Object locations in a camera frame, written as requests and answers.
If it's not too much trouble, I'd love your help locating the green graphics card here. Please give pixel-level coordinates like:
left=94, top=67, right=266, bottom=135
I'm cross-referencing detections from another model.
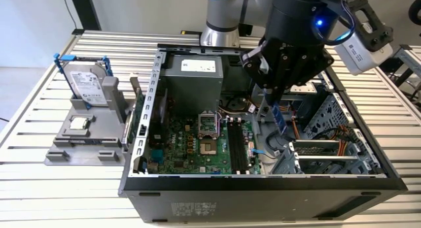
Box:
left=120, top=74, right=146, bottom=152

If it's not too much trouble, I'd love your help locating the grey ribbon cable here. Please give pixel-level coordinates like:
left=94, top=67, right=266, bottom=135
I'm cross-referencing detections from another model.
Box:
left=217, top=96, right=261, bottom=115

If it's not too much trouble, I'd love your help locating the black open PC case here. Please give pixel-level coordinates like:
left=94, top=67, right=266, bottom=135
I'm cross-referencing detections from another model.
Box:
left=118, top=42, right=409, bottom=224

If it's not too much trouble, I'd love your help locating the black curved hose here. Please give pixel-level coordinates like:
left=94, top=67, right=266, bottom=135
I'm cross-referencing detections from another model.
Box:
left=407, top=0, right=421, bottom=24

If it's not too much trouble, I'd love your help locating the grey power supply unit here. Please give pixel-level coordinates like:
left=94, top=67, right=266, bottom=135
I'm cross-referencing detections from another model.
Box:
left=163, top=54, right=225, bottom=115

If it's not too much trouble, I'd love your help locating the black RAM slot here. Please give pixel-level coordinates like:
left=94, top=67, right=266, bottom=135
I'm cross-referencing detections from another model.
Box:
left=235, top=117, right=246, bottom=175
left=227, top=117, right=237, bottom=175
left=231, top=117, right=241, bottom=175
left=239, top=117, right=251, bottom=175

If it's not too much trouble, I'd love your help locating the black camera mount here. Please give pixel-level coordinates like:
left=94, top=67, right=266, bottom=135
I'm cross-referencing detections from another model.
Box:
left=346, top=0, right=394, bottom=51

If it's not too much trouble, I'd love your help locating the black upright post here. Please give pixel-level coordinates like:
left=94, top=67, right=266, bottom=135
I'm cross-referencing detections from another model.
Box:
left=67, top=0, right=102, bottom=32

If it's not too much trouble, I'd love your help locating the grey parts rack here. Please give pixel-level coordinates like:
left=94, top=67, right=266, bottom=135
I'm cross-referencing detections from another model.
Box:
left=44, top=76, right=139, bottom=167

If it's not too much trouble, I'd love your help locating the hard disk with blue carrier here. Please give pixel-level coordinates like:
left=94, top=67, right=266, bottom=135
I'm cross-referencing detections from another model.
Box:
left=52, top=54, right=115, bottom=112

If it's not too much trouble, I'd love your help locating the silver disk bay cage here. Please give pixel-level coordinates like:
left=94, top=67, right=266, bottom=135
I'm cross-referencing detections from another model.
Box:
left=273, top=129, right=384, bottom=176

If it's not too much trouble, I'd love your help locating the aluminium frame table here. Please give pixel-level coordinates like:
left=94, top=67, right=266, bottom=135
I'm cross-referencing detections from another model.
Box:
left=389, top=43, right=421, bottom=108

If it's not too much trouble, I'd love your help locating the CPU socket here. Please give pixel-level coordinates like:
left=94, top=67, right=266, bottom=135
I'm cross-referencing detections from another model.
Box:
left=198, top=138, right=221, bottom=157

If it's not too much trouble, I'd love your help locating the metal socket cover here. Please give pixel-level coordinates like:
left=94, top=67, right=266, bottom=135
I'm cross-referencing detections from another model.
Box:
left=197, top=111, right=221, bottom=138

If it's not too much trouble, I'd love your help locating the silver CPU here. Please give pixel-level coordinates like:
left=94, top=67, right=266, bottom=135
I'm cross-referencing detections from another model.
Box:
left=67, top=118, right=90, bottom=130

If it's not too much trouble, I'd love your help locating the RAM stick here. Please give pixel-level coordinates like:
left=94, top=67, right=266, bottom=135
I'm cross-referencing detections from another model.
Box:
left=54, top=138, right=119, bottom=144
left=263, top=89, right=289, bottom=135

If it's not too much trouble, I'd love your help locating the black looped cable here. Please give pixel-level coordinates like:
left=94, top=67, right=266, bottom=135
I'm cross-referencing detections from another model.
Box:
left=265, top=129, right=294, bottom=162

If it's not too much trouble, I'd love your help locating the green motherboard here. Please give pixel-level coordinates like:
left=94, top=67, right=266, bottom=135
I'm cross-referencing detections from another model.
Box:
left=146, top=113, right=263, bottom=176

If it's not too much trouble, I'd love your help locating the orange power wire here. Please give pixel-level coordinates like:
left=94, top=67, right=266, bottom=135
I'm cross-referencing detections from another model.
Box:
left=286, top=102, right=302, bottom=141

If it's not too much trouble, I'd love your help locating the orange yellow red wire bundle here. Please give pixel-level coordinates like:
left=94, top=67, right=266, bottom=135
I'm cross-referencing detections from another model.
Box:
left=336, top=125, right=352, bottom=158

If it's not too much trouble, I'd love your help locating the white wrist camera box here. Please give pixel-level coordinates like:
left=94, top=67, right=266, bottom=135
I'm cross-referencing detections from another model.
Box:
left=334, top=32, right=394, bottom=76

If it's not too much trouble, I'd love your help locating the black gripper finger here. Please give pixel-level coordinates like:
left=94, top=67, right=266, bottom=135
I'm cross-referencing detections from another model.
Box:
left=239, top=38, right=289, bottom=102
left=284, top=44, right=336, bottom=93

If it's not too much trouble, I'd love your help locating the tall metal drive bay cage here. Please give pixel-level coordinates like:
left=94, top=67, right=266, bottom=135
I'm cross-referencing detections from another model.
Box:
left=251, top=65, right=330, bottom=122

